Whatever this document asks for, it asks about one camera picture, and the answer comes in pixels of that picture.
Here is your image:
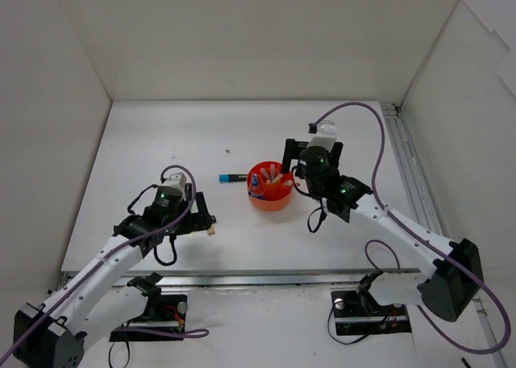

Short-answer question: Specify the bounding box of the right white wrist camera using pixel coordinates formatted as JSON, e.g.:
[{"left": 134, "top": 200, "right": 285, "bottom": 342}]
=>
[{"left": 308, "top": 120, "right": 337, "bottom": 152}]

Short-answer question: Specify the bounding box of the slim pink orange marker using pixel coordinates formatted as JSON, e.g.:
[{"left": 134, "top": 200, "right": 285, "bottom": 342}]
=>
[{"left": 272, "top": 174, "right": 283, "bottom": 184}]

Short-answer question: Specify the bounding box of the blue cap black highlighter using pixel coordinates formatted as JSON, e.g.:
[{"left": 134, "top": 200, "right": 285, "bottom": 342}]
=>
[{"left": 218, "top": 174, "right": 248, "bottom": 183}]

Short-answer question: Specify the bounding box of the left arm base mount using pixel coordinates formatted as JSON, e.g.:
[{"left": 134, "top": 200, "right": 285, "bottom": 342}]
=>
[{"left": 108, "top": 273, "right": 188, "bottom": 367}]

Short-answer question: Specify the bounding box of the orange round compartment organizer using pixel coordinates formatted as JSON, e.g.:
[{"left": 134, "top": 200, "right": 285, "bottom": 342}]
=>
[{"left": 247, "top": 161, "right": 293, "bottom": 212}]

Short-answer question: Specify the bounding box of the blue ballpoint pen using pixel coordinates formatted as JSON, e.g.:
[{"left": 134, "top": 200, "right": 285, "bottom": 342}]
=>
[{"left": 248, "top": 191, "right": 266, "bottom": 200}]

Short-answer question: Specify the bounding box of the aluminium rail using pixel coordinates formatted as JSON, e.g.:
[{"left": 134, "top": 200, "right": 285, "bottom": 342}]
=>
[
  {"left": 60, "top": 267, "right": 422, "bottom": 291},
  {"left": 380, "top": 102, "right": 508, "bottom": 367}
]

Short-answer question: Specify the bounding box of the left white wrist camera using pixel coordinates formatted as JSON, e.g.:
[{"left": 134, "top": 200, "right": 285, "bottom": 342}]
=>
[{"left": 160, "top": 173, "right": 187, "bottom": 200}]

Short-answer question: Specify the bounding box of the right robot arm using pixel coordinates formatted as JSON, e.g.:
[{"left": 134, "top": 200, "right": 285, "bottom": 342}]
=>
[{"left": 281, "top": 139, "right": 484, "bottom": 322}]

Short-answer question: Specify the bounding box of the front aluminium rail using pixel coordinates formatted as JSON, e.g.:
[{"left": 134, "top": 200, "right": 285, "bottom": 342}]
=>
[{"left": 60, "top": 267, "right": 422, "bottom": 291}]

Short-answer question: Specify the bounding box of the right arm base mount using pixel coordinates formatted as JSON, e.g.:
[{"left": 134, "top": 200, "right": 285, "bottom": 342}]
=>
[{"left": 327, "top": 272, "right": 412, "bottom": 345}]

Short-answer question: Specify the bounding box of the right aluminium rail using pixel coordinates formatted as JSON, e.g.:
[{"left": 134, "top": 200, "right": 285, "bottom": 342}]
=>
[{"left": 380, "top": 102, "right": 508, "bottom": 367}]

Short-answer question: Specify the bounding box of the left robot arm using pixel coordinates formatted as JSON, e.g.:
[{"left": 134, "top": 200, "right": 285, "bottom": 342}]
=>
[{"left": 7, "top": 183, "right": 216, "bottom": 367}]

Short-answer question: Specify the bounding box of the clear green pen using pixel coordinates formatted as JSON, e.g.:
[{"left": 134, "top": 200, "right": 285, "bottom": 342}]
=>
[{"left": 260, "top": 167, "right": 270, "bottom": 177}]

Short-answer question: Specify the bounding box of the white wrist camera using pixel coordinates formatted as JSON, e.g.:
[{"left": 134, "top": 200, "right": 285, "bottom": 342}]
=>
[
  {"left": 160, "top": 173, "right": 187, "bottom": 200},
  {"left": 308, "top": 120, "right": 337, "bottom": 152}
]

